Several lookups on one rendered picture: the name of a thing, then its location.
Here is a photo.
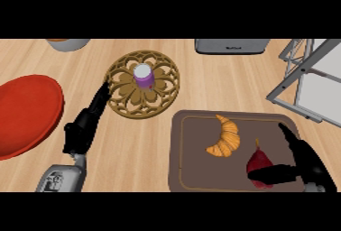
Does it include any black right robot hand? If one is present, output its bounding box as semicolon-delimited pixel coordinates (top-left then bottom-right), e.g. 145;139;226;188
246;122;339;193

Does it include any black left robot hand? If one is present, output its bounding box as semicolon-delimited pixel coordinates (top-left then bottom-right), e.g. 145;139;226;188
63;80;113;156

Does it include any brown tray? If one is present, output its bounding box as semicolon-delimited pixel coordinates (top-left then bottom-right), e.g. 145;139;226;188
167;109;308;193

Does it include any grey tiered shelf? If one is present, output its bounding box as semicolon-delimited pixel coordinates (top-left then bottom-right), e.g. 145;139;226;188
266;38;341;128

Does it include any ornate golden wooden trivet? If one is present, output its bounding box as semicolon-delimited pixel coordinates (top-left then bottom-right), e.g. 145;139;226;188
104;50;182;120

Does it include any red plate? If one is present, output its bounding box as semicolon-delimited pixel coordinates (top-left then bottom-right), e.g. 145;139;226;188
0;74;67;162

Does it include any golden croissant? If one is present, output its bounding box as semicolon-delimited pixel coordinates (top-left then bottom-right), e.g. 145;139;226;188
206;114;241;158

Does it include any purple can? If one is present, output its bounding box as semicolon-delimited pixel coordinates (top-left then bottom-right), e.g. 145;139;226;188
132;63;157;92

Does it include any grey pot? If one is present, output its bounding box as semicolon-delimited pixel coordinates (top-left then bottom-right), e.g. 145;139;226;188
46;38;92;53

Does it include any grey toaster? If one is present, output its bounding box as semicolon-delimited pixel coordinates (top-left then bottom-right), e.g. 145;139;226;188
194;38;272;56

